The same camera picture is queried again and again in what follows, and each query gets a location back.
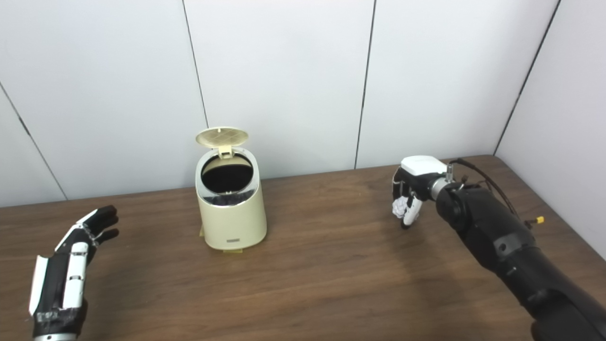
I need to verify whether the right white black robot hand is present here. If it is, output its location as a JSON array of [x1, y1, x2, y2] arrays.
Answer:
[[392, 155, 448, 230]]

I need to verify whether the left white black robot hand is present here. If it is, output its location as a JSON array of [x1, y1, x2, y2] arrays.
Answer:
[[28, 205, 119, 339]]

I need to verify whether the cream round bin lid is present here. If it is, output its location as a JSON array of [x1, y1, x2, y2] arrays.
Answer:
[[196, 126, 249, 159]]

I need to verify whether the cream-colored bin body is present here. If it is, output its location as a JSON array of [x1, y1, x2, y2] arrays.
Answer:
[[195, 147, 267, 251]]

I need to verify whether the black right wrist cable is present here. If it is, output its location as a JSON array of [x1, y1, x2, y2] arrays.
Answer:
[[445, 158, 534, 229]]

